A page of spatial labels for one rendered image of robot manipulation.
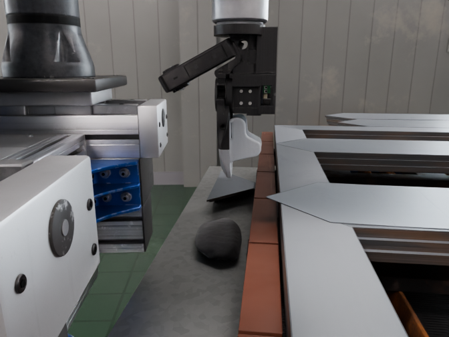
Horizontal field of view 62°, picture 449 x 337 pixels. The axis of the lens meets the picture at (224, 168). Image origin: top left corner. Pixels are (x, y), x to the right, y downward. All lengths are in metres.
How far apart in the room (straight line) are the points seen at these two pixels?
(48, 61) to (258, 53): 0.34
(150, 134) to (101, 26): 2.86
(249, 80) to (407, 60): 3.30
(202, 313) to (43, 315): 0.43
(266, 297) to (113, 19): 3.19
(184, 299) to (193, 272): 0.09
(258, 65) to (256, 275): 0.27
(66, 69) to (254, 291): 0.47
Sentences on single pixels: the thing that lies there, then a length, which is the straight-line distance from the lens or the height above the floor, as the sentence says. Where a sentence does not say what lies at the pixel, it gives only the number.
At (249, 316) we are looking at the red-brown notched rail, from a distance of 0.39.
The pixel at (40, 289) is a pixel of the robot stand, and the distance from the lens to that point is 0.23.
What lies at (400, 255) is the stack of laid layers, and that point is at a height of 0.83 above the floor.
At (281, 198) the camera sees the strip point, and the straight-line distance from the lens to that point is 0.60.
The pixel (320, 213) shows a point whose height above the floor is 0.86.
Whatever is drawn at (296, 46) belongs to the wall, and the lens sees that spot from 3.43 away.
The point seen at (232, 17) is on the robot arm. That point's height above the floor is 1.12.
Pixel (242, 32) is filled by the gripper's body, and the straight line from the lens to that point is 0.51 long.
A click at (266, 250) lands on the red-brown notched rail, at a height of 0.83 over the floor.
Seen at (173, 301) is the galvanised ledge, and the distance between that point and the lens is 0.67.
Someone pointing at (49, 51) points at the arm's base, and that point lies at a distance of 0.69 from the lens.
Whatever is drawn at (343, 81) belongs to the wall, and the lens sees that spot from 3.55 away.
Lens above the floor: 1.06
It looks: 15 degrees down
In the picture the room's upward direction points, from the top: straight up
